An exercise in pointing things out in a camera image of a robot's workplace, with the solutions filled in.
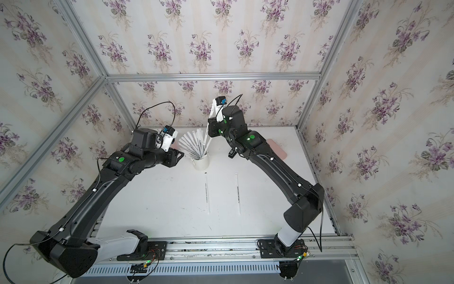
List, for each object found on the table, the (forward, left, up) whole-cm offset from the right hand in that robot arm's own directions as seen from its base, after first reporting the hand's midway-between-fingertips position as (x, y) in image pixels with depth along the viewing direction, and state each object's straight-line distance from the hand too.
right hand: (211, 119), depth 72 cm
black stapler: (+9, -9, -35) cm, 37 cm away
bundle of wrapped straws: (+5, +13, -23) cm, 27 cm away
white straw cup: (-2, +7, -31) cm, 32 cm away
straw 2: (-16, +4, -37) cm, 41 cm away
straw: (-17, -12, -37) cm, 43 cm away
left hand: (-10, +13, -9) cm, 19 cm away
